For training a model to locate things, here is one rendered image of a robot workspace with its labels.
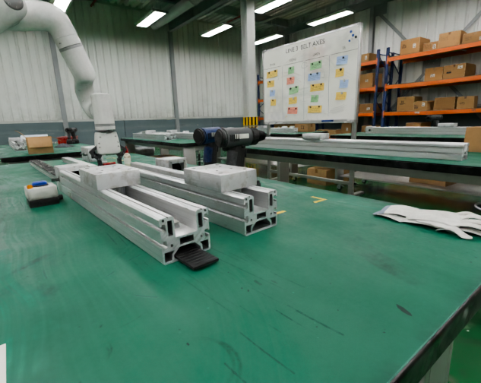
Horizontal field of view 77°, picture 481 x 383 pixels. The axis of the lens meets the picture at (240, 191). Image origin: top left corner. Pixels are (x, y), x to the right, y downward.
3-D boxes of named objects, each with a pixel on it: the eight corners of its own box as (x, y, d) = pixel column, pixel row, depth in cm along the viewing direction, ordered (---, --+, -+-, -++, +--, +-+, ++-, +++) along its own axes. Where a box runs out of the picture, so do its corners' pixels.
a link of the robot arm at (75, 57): (49, 54, 126) (87, 122, 141) (64, 47, 116) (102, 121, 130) (69, 49, 131) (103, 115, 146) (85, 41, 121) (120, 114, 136)
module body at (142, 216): (63, 193, 112) (58, 170, 110) (91, 188, 118) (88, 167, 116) (163, 265, 52) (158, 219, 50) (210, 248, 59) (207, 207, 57)
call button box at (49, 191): (26, 204, 98) (23, 185, 97) (60, 197, 104) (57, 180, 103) (30, 208, 92) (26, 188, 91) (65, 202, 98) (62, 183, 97)
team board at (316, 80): (254, 188, 455) (251, 49, 410) (278, 184, 484) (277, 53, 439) (340, 210, 338) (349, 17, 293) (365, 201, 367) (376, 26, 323)
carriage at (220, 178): (185, 193, 80) (183, 168, 78) (218, 186, 87) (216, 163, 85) (222, 204, 68) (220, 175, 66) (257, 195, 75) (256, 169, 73)
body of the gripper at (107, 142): (114, 128, 142) (117, 152, 144) (90, 129, 135) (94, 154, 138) (119, 128, 136) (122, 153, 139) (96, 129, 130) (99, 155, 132)
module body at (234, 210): (115, 185, 124) (112, 164, 122) (138, 181, 130) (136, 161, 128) (245, 236, 64) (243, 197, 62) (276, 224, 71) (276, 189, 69)
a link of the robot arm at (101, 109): (90, 124, 136) (99, 124, 130) (86, 93, 132) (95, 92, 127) (108, 124, 142) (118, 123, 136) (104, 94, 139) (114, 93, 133)
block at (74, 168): (51, 191, 117) (46, 166, 115) (85, 185, 125) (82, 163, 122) (55, 194, 110) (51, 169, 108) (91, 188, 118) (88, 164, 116)
